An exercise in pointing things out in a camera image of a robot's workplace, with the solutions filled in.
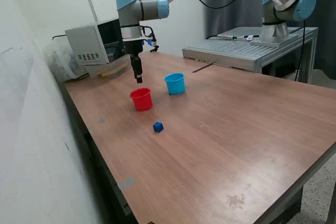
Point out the white thin rod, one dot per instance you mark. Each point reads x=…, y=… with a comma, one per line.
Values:
x=93, y=10

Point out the clear plastic bag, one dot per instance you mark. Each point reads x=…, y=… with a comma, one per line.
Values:
x=60, y=61

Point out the silver microwave oven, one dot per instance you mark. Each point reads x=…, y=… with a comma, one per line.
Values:
x=86, y=43

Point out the clear plastic box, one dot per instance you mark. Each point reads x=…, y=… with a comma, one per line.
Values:
x=118, y=66

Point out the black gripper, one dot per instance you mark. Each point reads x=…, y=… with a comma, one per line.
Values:
x=134, y=47

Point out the dark flat strip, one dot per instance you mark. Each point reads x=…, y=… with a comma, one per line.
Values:
x=202, y=68

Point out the aluminium robot base table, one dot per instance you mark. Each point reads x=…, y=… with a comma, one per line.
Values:
x=236, y=48

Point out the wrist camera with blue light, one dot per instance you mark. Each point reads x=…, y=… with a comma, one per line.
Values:
x=150, y=42

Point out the large grey tape piece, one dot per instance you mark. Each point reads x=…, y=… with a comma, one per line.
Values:
x=126, y=183

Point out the dark grey curtain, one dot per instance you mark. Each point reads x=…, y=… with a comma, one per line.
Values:
x=231, y=19

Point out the blue plastic cup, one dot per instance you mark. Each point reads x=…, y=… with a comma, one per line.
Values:
x=175, y=86

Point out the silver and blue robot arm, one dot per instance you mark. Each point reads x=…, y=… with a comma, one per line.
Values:
x=149, y=9

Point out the silver connector box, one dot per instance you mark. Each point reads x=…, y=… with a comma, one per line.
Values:
x=227, y=37

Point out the red plastic cup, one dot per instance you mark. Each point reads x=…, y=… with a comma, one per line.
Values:
x=143, y=102

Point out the wooden sticks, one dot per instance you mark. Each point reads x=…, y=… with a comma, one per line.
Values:
x=110, y=72

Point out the blue cube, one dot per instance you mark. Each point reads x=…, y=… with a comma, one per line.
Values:
x=158, y=127

